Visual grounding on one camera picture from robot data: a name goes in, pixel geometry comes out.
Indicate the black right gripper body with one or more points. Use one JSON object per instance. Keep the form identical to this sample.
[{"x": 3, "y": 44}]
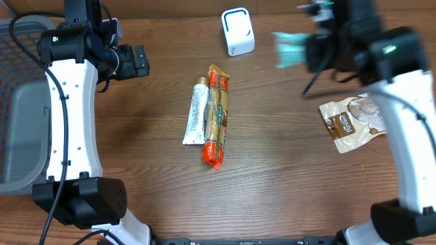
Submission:
[{"x": 323, "y": 56}]

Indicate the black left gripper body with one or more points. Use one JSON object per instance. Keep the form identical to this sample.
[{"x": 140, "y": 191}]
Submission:
[{"x": 126, "y": 68}]

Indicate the teal snack packet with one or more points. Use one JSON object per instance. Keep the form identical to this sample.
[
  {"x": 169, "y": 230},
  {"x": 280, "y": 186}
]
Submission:
[{"x": 290, "y": 48}]

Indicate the beige pouch bag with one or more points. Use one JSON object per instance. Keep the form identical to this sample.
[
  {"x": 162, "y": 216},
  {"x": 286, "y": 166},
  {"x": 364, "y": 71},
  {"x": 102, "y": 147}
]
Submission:
[{"x": 352, "y": 122}]

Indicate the orange spaghetti packet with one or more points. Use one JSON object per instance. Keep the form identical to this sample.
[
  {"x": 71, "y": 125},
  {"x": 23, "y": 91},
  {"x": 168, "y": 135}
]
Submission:
[{"x": 216, "y": 117}]

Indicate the white tube with gold cap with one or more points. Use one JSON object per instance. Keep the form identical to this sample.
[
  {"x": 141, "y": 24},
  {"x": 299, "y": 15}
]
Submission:
[{"x": 194, "y": 134}]

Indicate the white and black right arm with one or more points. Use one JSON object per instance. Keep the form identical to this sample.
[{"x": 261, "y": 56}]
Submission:
[{"x": 393, "y": 69}]

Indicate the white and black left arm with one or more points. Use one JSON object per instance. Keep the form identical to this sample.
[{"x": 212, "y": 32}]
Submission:
[{"x": 78, "y": 55}]

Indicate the white barcode scanner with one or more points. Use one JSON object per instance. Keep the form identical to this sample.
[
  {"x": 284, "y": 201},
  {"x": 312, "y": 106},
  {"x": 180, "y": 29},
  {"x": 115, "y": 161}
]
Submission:
[{"x": 238, "y": 31}]

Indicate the dark grey plastic basket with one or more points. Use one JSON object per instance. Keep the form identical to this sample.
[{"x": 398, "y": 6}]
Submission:
[{"x": 25, "y": 119}]

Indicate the black mounting rail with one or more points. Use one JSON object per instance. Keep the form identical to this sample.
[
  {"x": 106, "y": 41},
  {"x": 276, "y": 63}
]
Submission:
[{"x": 309, "y": 240}]

